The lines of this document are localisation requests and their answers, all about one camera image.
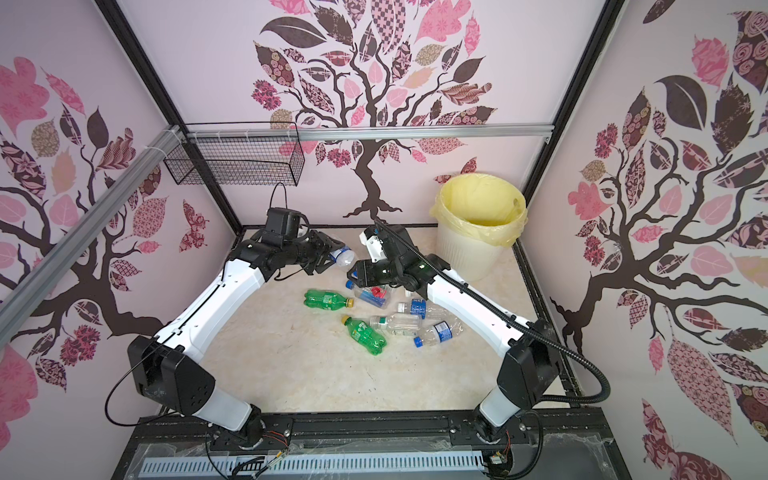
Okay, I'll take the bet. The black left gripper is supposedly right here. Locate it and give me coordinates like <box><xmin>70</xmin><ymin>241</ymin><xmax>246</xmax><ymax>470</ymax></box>
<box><xmin>283</xmin><ymin>229</ymin><xmax>345</xmax><ymax>275</ymax></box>

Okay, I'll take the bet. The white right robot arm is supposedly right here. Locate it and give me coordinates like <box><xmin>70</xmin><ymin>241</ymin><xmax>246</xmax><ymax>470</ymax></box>
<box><xmin>347</xmin><ymin>223</ymin><xmax>562</xmax><ymax>437</ymax></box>

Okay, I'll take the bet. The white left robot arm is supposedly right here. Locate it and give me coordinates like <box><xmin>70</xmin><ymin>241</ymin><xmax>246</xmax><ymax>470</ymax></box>
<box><xmin>128</xmin><ymin>230</ymin><xmax>356</xmax><ymax>445</ymax></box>

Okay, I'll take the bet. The cream bin yellow bag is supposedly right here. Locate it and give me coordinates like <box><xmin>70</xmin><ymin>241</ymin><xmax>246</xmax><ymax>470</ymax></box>
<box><xmin>430</xmin><ymin>173</ymin><xmax>527</xmax><ymax>282</ymax></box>

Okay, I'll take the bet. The Fiji bottle red flower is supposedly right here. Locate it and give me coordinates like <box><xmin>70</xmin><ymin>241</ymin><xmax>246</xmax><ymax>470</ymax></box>
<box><xmin>345</xmin><ymin>280</ymin><xmax>390</xmax><ymax>309</ymax></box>

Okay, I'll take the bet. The bottle blue label white cap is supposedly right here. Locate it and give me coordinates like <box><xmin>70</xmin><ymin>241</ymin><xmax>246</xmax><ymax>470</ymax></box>
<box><xmin>397</xmin><ymin>299</ymin><xmax>450</xmax><ymax>320</ymax></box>

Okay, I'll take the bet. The green soda bottle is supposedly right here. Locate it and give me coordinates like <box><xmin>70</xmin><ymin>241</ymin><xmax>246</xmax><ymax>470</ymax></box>
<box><xmin>342</xmin><ymin>316</ymin><xmax>387</xmax><ymax>355</ymax></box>
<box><xmin>303</xmin><ymin>289</ymin><xmax>355</xmax><ymax>311</ymax></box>

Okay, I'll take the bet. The clear bottle green cap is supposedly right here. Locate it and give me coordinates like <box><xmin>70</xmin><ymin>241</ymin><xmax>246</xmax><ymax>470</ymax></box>
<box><xmin>369</xmin><ymin>313</ymin><xmax>423</xmax><ymax>337</ymax></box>

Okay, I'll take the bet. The small bottle blue cap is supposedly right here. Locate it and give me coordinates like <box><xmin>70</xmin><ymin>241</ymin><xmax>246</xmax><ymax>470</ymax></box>
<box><xmin>413</xmin><ymin>320</ymin><xmax>464</xmax><ymax>348</ymax></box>

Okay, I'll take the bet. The white vent strip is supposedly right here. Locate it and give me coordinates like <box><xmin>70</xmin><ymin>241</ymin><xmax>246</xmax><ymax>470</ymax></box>
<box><xmin>129</xmin><ymin>451</ymin><xmax>484</xmax><ymax>479</ymax></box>

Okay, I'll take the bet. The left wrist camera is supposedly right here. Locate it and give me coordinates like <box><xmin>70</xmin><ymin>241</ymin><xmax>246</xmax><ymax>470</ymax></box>
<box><xmin>261</xmin><ymin>207</ymin><xmax>306</xmax><ymax>246</ymax></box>

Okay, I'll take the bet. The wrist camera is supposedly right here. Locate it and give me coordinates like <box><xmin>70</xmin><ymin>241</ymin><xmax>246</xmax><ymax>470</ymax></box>
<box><xmin>359</xmin><ymin>231</ymin><xmax>387</xmax><ymax>263</ymax></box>
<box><xmin>261</xmin><ymin>207</ymin><xmax>306</xmax><ymax>246</ymax></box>

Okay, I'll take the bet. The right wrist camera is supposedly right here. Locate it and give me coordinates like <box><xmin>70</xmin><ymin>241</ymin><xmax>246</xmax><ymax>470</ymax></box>
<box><xmin>359</xmin><ymin>231</ymin><xmax>387</xmax><ymax>263</ymax></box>

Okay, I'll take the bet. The black wire basket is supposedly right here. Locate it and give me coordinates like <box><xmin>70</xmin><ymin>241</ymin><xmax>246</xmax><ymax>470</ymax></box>
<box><xmin>164</xmin><ymin>120</ymin><xmax>305</xmax><ymax>186</ymax></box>

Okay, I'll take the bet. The aluminium rail back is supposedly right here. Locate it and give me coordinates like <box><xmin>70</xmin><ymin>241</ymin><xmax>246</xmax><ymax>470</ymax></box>
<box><xmin>186</xmin><ymin>123</ymin><xmax>554</xmax><ymax>141</ymax></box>

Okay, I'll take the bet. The aluminium rail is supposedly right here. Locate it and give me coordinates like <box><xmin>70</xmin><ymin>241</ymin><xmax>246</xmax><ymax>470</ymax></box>
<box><xmin>1</xmin><ymin>125</ymin><xmax>184</xmax><ymax>345</ymax></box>
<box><xmin>186</xmin><ymin>123</ymin><xmax>554</xmax><ymax>141</ymax></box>

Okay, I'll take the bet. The black corrugated cable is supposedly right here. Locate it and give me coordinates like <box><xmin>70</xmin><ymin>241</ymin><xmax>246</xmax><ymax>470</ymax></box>
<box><xmin>374</xmin><ymin>218</ymin><xmax>612</xmax><ymax>404</ymax></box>

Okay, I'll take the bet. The black base frame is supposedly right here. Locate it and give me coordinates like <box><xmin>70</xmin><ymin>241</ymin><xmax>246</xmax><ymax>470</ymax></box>
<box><xmin>112</xmin><ymin>408</ymin><xmax>630</xmax><ymax>479</ymax></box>

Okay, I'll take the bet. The aluminium rail left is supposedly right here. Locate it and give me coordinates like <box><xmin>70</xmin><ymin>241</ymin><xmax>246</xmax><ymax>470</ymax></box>
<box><xmin>1</xmin><ymin>125</ymin><xmax>184</xmax><ymax>345</ymax></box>

